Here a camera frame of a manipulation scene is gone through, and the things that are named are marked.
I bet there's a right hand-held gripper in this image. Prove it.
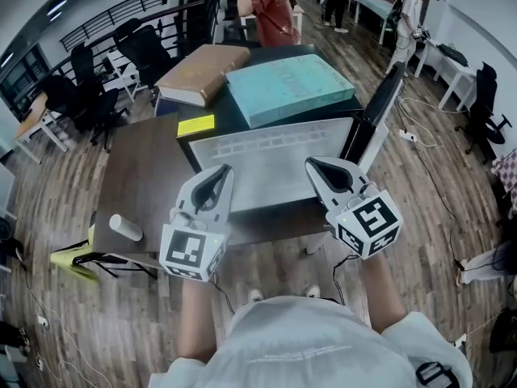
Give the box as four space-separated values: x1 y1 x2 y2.
305 156 405 261

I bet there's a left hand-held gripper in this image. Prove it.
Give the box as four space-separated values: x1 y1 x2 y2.
158 163 235 283

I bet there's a white plastic grid tray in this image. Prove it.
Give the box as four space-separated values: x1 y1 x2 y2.
213 129 329 159

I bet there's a black and white appliance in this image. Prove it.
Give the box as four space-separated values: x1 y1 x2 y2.
175 44 406 217

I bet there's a person's left forearm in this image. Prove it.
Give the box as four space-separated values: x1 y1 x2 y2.
175 276 223 361

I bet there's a person's right forearm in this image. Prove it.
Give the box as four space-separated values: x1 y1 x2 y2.
359 255 407 335

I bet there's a white cylinder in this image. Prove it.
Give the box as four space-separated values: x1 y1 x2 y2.
108 213 144 242

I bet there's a teal hardcover book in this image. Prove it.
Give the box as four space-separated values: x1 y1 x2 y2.
225 53 356 129

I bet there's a brown hardcover book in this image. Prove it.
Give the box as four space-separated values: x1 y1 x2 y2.
154 44 251 108

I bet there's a black office chair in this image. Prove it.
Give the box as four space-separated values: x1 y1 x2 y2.
455 61 513 165
70 42 131 153
42 74 88 133
114 18 174 91

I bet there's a yellow green plastic object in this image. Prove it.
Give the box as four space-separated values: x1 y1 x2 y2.
50 222 100 280

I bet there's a pink checkered cloth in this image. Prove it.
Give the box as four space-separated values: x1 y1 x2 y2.
490 147 517 217

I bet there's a black flat device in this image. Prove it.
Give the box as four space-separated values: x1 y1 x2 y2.
438 43 469 66

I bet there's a teal top desk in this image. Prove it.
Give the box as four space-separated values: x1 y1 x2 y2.
353 0 395 46

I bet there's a wooden desk with white legs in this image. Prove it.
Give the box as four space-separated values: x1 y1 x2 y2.
14 91 69 165

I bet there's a black metal railing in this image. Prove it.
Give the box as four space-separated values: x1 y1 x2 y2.
0 0 211 115

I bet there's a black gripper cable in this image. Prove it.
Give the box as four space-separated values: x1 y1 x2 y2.
332 254 360 305
209 276 237 314

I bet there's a black table leg frame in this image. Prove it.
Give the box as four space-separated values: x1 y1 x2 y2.
72 251 158 280

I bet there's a black strap buckle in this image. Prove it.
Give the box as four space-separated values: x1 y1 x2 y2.
415 361 461 388

